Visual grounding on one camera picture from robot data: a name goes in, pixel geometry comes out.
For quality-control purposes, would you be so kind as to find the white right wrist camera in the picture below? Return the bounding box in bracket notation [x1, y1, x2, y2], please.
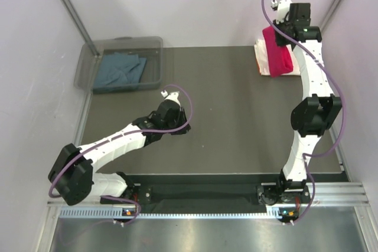
[271, 0, 292, 24]

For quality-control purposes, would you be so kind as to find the grey slotted cable duct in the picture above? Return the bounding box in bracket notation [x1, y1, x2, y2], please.
[58, 205, 294, 220]

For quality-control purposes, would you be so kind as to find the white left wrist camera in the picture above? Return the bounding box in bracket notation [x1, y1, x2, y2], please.
[160, 90, 180, 105]

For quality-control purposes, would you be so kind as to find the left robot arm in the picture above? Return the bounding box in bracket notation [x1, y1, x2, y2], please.
[48, 91, 191, 206]

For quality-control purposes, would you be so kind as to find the folded white t shirt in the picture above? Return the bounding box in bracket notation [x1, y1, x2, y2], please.
[253, 39, 300, 77]

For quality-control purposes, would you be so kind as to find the clear plastic bin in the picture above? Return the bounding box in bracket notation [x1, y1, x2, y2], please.
[74, 36, 163, 94]

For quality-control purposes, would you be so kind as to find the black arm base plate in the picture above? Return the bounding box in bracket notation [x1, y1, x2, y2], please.
[100, 175, 311, 205]

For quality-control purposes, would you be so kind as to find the pink t shirt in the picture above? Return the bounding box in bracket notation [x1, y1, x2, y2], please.
[262, 26, 294, 77]

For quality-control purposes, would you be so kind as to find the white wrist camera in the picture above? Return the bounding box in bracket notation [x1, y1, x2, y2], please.
[160, 90, 180, 105]
[271, 0, 292, 24]

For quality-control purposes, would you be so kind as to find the aluminium frame rail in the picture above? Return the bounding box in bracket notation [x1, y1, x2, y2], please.
[47, 182, 369, 207]

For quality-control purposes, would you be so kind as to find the left aluminium corner post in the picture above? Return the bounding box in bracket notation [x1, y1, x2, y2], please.
[60, 0, 99, 57]

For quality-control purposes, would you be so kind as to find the grey-blue t shirt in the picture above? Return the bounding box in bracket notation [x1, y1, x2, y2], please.
[93, 53, 147, 92]

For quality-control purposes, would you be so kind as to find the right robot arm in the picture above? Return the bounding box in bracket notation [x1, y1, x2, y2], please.
[272, 0, 342, 202]

